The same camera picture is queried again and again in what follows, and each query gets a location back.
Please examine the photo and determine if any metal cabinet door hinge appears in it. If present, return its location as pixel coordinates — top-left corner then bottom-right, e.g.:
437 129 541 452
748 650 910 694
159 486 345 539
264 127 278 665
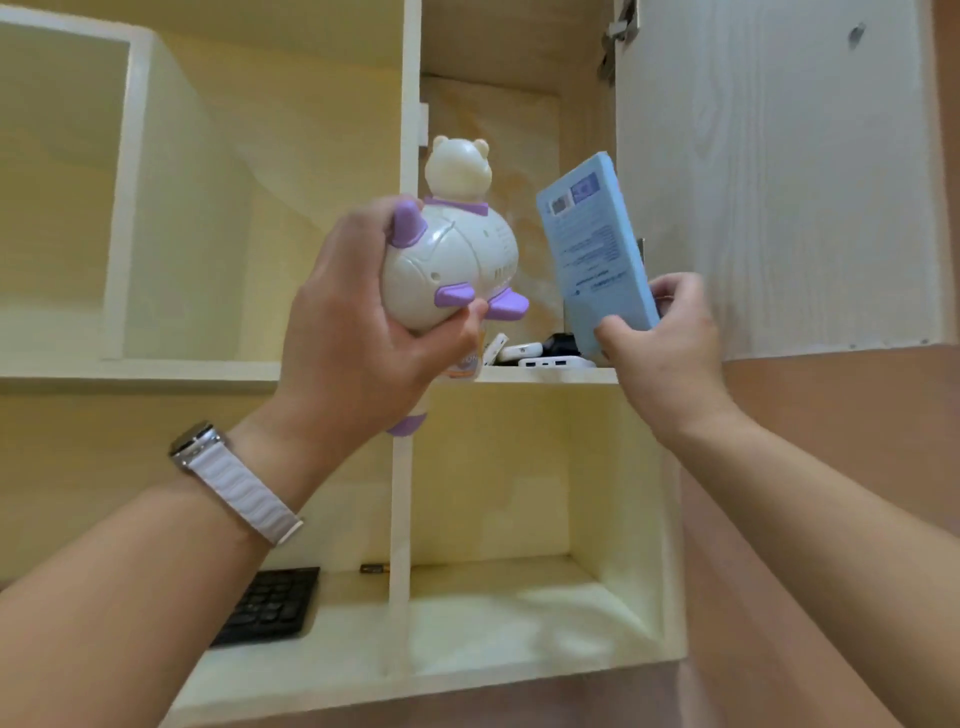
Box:
597 0 641 84

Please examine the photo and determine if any light wooden cabinet door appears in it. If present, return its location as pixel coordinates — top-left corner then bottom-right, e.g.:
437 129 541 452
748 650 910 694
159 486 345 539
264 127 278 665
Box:
615 0 959 362

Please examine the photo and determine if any person's right hand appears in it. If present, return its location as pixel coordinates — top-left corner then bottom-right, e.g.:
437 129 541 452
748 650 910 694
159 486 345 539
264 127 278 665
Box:
594 271 745 451

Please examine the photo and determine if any light blue box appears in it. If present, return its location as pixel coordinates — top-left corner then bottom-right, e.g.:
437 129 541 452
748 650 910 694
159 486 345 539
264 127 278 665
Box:
535 152 662 367

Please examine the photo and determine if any white strap wristwatch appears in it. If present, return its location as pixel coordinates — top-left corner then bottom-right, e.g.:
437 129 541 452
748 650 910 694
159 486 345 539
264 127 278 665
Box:
168 421 306 549

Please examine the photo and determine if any person's left hand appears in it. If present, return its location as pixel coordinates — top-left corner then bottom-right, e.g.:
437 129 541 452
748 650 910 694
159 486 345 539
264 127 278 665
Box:
238 196 490 490

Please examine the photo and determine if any person's right forearm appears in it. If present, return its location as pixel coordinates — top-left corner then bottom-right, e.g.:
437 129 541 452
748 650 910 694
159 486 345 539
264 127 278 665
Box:
660 408 960 728

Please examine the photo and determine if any white and purple bear toy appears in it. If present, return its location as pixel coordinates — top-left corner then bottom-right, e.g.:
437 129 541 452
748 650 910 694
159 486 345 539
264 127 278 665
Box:
381 135 531 438

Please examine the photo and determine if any black keyboard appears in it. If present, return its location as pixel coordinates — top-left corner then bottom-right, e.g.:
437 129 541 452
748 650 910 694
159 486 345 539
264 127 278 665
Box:
210 567 321 648

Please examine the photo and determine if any light wooden shelf unit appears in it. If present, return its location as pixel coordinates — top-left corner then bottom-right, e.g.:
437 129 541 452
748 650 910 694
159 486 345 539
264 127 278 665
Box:
0 0 688 728

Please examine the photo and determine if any person's left forearm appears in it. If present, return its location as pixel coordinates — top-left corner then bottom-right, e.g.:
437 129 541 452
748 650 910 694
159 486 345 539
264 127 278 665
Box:
0 429 320 728

